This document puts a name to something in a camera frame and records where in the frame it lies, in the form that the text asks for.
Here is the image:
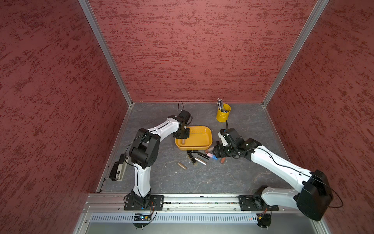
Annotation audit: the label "yellow storage tray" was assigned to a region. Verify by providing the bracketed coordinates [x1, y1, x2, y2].
[175, 126, 213, 151]

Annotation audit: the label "pink blue gradient lipstick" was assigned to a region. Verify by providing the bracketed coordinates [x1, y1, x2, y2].
[207, 153, 217, 160]

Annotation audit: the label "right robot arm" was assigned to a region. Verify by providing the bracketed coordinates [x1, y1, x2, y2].
[213, 128, 334, 221]

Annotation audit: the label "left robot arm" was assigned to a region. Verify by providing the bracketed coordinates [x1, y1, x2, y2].
[129, 110, 192, 207]

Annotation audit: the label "black gold square lipstick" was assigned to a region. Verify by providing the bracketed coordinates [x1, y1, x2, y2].
[188, 153, 197, 165]

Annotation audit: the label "gold lipstick tube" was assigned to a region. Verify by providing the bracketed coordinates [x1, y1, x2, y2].
[177, 162, 187, 170]

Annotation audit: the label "silver black lipstick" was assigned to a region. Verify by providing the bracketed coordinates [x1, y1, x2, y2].
[195, 152, 209, 165]

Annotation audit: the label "yellow pen bucket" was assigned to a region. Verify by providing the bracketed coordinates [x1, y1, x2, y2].
[216, 103, 231, 123]

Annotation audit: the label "pens in bucket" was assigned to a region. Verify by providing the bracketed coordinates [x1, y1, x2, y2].
[217, 98, 226, 113]

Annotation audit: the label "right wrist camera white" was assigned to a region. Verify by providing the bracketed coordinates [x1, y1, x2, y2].
[218, 132, 230, 146]

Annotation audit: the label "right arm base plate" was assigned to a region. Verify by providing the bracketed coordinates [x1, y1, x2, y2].
[238, 196, 279, 212]

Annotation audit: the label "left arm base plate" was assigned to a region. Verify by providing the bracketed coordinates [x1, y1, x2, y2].
[123, 194, 164, 211]

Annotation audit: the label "aluminium front rail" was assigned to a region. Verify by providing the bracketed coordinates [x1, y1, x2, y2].
[74, 193, 330, 234]

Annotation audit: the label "left corner aluminium post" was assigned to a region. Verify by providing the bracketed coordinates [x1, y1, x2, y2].
[79, 0, 133, 108]

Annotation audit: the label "corner aluminium post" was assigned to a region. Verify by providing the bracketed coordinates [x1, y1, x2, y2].
[79, 0, 133, 108]
[262, 0, 329, 108]

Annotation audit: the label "right corner aluminium post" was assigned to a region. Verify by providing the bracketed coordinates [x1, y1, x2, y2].
[262, 0, 329, 108]

